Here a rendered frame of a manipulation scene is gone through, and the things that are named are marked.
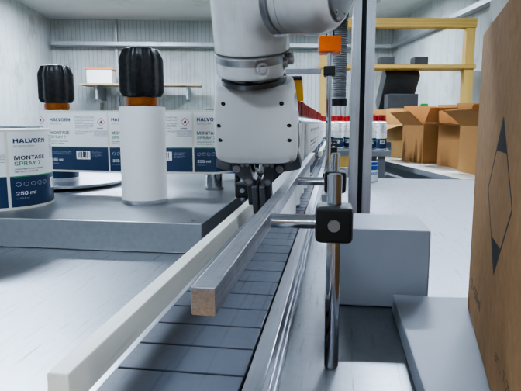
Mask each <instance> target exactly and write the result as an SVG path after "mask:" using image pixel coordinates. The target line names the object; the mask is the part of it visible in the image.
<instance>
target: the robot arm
mask: <svg viewBox="0 0 521 391"><path fill-rule="evenodd" d="M354 2H355V0H210V5H211V13H212V30H213V39H214V47H215V56H216V73H217V75H218V76H219V77H220V78H219V79H218V80H217V82H216V93H215V104H214V140H215V149H216V156H217V159H216V167H217V168H220V169H223V170H227V171H233V172H234V173H235V174H236V175H238V176H239V177H240V178H241V179H242V180H243V182H244V184H245V185H246V186H247V191H248V203H249V205H253V209H254V214H256V213H257V212H258V211H259V210H260V209H261V207H262V206H263V205H264V204H265V203H266V202H267V201H268V200H269V198H271V197H272V196H273V190H272V182H273V181H274V180H275V179H277V178H278V177H279V176H280V175H281V174H282V173H283V172H285V171H294V170H298V169H300V168H301V166H302V159H301V157H300V153H299V151H298V149H299V145H300V130H299V117H298V101H297V95H296V90H295V83H294V80H293V77H292V76H289V75H286V73H285V68H287V67H288V65H289V64H294V62H295V55H294V53H289V51H290V42H289V34H293V35H301V36H321V35H325V34H327V33H330V32H332V31H334V30H335V29H336V28H337V27H338V26H339V25H340V24H341V23H342V21H344V20H345V18H346V17H347V15H348V13H349V11H350V10H351V8H352V6H353V4H354ZM255 164H264V174H263V175H262V178H261V179H260V178H259V176H258V174H257V172H256V168H255Z"/></svg>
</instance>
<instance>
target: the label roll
mask: <svg viewBox="0 0 521 391"><path fill-rule="evenodd" d="M53 202H54V187H53V161H52V147H51V133H50V129H44V128H0V211H9V210H17V209H28V208H34V207H39V206H45V205H48V204H51V203H53Z"/></svg>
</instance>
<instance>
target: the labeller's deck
mask: <svg viewBox="0 0 521 391"><path fill-rule="evenodd" d="M234 177H235V176H234V174H223V187H224V189H223V190H205V187H206V174H167V197H168V201H167V202H165V203H161V204H156V205H145V206H135V205H126V204H124V203H123V202H122V183H121V182H120V183H117V184H113V185H104V186H98V187H91V188H81V189H54V202H53V203H51V204H48V205H45V206H39V207H34V208H28V209H17V210H9V211H0V247H38V248H60V249H80V250H101V251H142V252H162V253H183V254H185V253H187V252H188V251H189V250H190V249H191V248H193V247H194V246H195V245H196V244H197V243H198V242H199V241H200V240H201V239H203V238H204V237H205V236H206V235H207V234H209V233H210V232H211V231H212V230H213V229H215V228H216V227H217V226H218V225H219V224H221V222H222V221H224V220H225V219H226V218H227V217H228V216H229V215H231V214H232V213H233V212H234V211H235V210H237V209H238V208H239V207H240V198H237V197H236V196H235V186H234V184H235V183H234V181H235V178H234Z"/></svg>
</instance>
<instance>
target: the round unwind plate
mask: <svg viewBox="0 0 521 391"><path fill-rule="evenodd" d="M79 177H80V178H79V179H78V180H76V181H69V182H53V187H54V189H81V188H91V187H98V186H104V185H113V184H117V183H120V182H122V177H120V176H116V175H96V174H79Z"/></svg>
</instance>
